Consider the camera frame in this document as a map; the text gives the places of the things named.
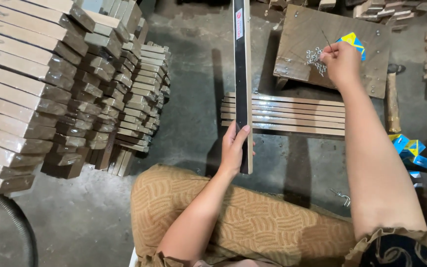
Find black faced wooden board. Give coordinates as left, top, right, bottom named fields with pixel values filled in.
left=232, top=0, right=254, bottom=175

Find pile of metal screw hooks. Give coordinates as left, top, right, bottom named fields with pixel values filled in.
left=305, top=47, right=328, bottom=77

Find square wooden work board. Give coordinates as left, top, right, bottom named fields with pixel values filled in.
left=273, top=4, right=391, bottom=99

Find dark ruffled sleeve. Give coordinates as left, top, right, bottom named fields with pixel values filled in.
left=342, top=227, right=427, bottom=267

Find person's right hand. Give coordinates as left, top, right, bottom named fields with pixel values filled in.
left=320, top=41, right=362, bottom=90

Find tan patterned trousers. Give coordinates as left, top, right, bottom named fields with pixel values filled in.
left=130, top=163, right=359, bottom=267

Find loose metal hook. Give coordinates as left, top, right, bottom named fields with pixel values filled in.
left=329, top=188, right=351, bottom=207

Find person's left hand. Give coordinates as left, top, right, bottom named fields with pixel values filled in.
left=217, top=120, right=256, bottom=177

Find row of wooden slats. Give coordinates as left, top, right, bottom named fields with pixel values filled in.
left=220, top=92, right=346, bottom=137

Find large stack of wooden boards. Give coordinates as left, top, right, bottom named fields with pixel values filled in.
left=0, top=0, right=172, bottom=196

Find wooden handled hammer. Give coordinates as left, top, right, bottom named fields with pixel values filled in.
left=385, top=63, right=407, bottom=134

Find heap of wooden offcuts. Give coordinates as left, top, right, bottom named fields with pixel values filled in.
left=267, top=0, right=427, bottom=92

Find thin metal pick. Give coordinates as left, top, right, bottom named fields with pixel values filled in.
left=322, top=30, right=335, bottom=53

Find black round rim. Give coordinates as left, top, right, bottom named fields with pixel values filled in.
left=0, top=187, right=39, bottom=267

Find blue and yellow carton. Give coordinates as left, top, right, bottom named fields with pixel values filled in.
left=336, top=32, right=367, bottom=61

